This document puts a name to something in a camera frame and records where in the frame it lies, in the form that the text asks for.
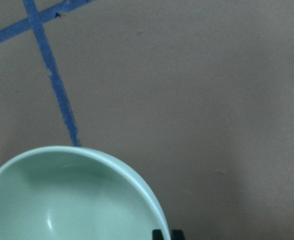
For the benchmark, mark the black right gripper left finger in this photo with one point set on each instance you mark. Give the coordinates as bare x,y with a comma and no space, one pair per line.
157,234

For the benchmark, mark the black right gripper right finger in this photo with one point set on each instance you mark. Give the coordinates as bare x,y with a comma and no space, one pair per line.
177,234

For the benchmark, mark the mint green bowl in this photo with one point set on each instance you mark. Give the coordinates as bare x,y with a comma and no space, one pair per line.
75,193

